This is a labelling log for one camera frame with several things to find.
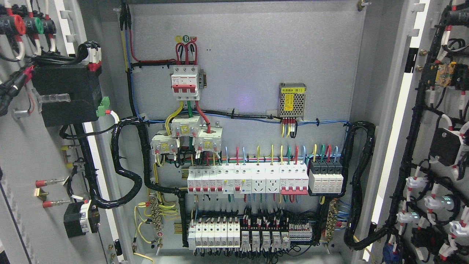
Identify white rotary selector switch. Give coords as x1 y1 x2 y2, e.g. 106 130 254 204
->
63 200 100 238

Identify black white surge protector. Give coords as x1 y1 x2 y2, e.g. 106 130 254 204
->
308 160 343 197

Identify red indicator light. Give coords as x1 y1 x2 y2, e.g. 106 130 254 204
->
0 14 26 36

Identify green indicator light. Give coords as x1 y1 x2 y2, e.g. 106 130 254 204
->
23 16 44 34

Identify white current transformers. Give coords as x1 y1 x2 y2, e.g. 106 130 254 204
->
151 115 222 155

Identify yellow indicator light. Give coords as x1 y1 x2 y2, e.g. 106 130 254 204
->
41 15 56 35

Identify black cable loom left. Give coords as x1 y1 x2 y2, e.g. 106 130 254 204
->
79 116 189 248

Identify red main circuit breaker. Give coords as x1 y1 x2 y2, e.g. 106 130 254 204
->
170 65 207 101

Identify white socket breaker row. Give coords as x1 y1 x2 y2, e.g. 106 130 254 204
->
187 162 309 195

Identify metal mesh power supply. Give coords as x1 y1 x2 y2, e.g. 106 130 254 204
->
278 82 306 118

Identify black digital power meter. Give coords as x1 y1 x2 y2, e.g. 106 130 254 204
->
32 64 103 127

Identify grey cabinet door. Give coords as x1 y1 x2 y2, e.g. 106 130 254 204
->
1 0 134 264
372 0 468 264

